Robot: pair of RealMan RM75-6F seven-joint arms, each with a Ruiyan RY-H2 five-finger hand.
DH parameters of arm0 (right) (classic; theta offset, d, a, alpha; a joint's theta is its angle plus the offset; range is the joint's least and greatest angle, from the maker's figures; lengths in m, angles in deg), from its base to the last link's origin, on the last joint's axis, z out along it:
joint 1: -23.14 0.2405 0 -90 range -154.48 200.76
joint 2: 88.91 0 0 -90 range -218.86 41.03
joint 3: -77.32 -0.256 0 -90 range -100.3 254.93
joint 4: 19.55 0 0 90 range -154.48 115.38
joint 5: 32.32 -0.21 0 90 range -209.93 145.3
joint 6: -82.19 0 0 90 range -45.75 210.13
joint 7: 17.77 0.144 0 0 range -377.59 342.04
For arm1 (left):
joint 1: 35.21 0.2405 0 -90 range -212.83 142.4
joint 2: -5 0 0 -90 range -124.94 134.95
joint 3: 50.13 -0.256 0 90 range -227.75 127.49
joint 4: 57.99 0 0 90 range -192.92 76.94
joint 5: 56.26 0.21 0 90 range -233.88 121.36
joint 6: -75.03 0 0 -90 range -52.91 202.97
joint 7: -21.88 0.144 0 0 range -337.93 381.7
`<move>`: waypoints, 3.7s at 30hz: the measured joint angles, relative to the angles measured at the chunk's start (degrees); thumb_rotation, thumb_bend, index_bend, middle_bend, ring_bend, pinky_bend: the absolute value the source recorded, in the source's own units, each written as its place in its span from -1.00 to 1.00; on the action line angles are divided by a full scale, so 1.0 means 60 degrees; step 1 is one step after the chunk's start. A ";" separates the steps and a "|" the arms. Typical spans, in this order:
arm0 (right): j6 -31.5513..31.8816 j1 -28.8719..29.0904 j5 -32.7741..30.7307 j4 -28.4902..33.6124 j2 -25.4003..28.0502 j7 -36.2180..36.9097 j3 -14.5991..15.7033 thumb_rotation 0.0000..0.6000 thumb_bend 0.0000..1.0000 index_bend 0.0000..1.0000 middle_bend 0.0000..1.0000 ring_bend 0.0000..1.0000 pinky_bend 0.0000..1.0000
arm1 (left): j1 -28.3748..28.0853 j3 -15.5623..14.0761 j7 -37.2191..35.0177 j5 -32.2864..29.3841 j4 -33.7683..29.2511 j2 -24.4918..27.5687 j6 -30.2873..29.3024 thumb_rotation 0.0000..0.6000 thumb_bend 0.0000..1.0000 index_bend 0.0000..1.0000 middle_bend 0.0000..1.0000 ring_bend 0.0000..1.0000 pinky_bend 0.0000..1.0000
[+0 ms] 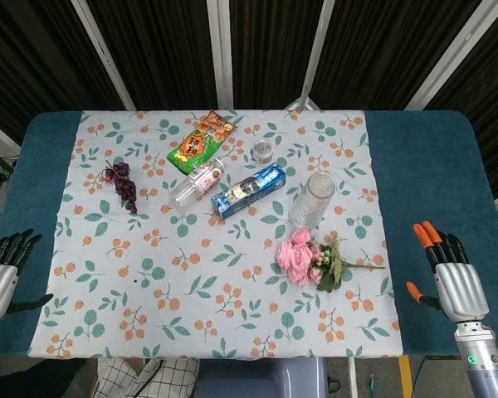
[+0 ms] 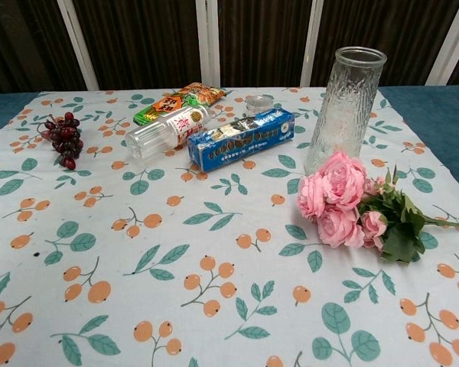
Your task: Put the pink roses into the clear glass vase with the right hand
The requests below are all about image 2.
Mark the clear plastic bottle red label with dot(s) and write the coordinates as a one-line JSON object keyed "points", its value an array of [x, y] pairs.
{"points": [[153, 137]]}

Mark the slanted white frame post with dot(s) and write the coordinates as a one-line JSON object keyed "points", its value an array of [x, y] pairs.
{"points": [[449, 42], [76, 42]]}

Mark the white fruit print tablecloth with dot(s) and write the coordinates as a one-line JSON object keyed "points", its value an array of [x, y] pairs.
{"points": [[214, 267]]}

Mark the double white frame post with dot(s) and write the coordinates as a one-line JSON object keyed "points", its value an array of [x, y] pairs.
{"points": [[207, 42]]}

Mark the green orange snack packet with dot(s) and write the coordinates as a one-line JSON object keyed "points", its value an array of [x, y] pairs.
{"points": [[199, 93]]}

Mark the tall textured glass vase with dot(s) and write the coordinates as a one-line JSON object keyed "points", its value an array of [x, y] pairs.
{"points": [[348, 107]]}

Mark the dark purple grape bunch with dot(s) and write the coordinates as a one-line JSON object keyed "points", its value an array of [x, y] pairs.
{"points": [[63, 139]]}

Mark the dark brown pleated curtain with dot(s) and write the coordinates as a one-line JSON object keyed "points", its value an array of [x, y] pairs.
{"points": [[145, 38]]}

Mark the pink artificial rose bouquet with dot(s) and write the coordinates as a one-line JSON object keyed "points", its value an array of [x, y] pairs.
{"points": [[340, 183]]}

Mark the blue cookie box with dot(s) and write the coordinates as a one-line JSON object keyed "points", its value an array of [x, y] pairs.
{"points": [[237, 141]]}

